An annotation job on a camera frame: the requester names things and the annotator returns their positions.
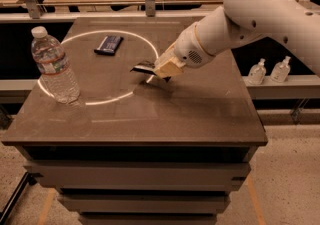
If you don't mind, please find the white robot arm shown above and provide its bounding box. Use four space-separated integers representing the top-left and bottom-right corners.
154 0 320 78

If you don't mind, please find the black stand leg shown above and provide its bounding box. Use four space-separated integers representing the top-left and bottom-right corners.
0 172 34 225

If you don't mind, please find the sanitizer pump bottle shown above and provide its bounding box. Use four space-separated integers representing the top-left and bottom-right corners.
270 56 291 83
248 58 266 85

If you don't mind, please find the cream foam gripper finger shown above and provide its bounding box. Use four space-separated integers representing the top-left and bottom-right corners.
155 53 186 78
155 43 175 66

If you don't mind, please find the left sanitizer pump bottle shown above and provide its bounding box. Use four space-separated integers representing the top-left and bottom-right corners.
248 58 266 85

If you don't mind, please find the right sanitizer pump bottle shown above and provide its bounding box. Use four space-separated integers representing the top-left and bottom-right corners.
270 56 291 83

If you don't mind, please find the blue snack bar wrapper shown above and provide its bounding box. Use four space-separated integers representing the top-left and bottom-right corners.
94 35 123 56

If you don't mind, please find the clear plastic water bottle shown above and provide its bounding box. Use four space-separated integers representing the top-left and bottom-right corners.
31 26 80 104

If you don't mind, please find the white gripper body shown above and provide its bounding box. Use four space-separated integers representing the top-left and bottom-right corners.
174 23 215 68

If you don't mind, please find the dark drawer cabinet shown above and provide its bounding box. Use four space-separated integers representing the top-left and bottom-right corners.
3 18 267 225

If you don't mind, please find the black chocolate rxbar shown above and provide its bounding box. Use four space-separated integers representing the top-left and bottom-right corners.
132 61 156 76

